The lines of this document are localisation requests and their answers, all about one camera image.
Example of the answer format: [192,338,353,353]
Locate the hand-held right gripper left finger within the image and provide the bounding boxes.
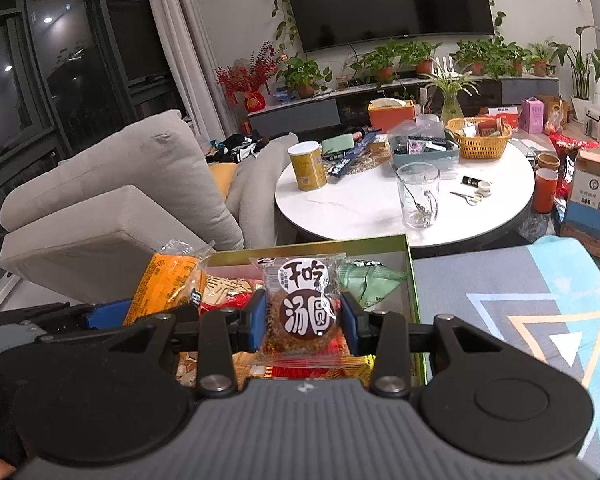
[100,290,268,397]

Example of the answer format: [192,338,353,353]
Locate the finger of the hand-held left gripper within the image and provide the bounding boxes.
[35,299,133,345]

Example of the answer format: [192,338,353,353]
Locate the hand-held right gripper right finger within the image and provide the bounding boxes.
[340,291,511,397]

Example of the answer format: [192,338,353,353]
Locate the round brown cake packet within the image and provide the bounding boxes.
[249,254,348,366]

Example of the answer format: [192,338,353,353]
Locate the green packet orange snacks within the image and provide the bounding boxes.
[337,259,410,308]

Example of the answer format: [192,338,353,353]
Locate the green cardboard box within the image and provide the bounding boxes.
[200,234,423,386]

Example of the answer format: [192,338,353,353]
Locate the red yellow striped packet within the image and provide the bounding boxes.
[180,350,376,386]

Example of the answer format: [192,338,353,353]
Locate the orange snack packet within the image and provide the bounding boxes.
[122,240,216,328]

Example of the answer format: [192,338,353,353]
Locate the round white table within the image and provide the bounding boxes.
[275,137,536,248]

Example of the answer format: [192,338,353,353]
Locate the grey sofa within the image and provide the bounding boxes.
[0,110,301,306]

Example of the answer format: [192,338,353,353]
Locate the patterned blue table mat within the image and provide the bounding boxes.
[412,235,600,480]

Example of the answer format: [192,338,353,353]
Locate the glass cup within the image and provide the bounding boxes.
[396,162,441,230]

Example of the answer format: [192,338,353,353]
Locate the yellow cushion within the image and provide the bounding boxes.
[207,162,238,201]

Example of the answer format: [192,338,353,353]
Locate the yellow can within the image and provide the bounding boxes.
[287,141,328,191]

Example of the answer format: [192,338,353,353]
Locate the dark blue snack packet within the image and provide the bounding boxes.
[327,132,388,177]

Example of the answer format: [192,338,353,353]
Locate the dark clothes pile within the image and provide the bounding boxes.
[205,132,271,163]

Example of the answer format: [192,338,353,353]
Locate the green pouch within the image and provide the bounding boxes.
[321,135,356,156]

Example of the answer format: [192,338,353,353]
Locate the grey-blue plastic tub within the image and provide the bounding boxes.
[387,120,461,178]

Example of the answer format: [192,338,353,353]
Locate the orange tissue box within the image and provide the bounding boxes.
[368,99,417,133]

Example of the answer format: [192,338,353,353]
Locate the yellow woven basket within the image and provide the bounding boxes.
[446,116,513,159]

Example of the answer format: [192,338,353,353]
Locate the orange cup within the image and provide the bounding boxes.
[532,167,561,213]

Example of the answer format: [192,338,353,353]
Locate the potted green plant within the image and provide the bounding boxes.
[452,40,496,77]
[527,42,556,78]
[277,55,333,100]
[492,42,531,77]
[350,42,406,83]
[400,41,443,77]

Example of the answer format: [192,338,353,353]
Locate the glass vase plant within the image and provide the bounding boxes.
[422,70,481,123]

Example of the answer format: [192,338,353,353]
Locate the red flower arrangement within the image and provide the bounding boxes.
[215,42,281,113]

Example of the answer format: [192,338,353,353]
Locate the dark window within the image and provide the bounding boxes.
[0,0,181,271]

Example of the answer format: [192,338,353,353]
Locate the cardboard box blue label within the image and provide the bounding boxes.
[560,147,600,261]

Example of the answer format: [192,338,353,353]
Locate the pink box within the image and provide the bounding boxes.
[520,97,545,133]

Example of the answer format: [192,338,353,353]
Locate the red snack bag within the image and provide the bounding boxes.
[550,132,600,155]

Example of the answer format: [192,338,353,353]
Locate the brown paper bag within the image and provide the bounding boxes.
[537,95,568,133]

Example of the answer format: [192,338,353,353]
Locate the white curtain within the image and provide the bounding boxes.
[140,0,236,136]

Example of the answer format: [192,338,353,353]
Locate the hanging vine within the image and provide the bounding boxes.
[477,0,507,41]
[270,0,301,56]

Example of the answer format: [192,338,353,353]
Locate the tall leafy plant white pot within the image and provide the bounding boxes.
[550,25,600,123]

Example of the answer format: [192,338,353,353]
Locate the wall television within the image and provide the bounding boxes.
[286,0,496,53]

